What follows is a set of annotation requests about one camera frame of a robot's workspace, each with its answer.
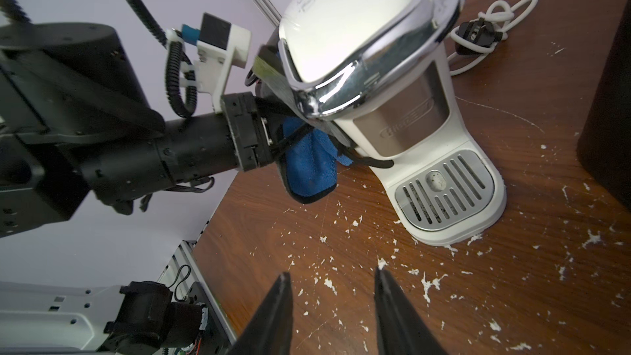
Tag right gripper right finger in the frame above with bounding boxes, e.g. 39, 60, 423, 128
374, 268, 447, 354

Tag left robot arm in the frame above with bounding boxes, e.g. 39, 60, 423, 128
1, 0, 292, 354

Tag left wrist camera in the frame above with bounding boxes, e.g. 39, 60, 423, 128
164, 13, 251, 118

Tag white power cord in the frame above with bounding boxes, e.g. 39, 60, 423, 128
445, 0, 541, 78

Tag blue grey microfiber cloth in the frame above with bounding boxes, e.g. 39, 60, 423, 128
276, 130, 353, 205

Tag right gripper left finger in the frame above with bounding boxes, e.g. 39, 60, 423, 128
227, 272, 293, 354

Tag white coffee machine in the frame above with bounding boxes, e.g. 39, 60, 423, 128
253, 0, 507, 247

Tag black coffee machine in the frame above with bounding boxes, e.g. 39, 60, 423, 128
577, 3, 630, 209

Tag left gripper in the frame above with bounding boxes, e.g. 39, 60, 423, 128
220, 92, 284, 172

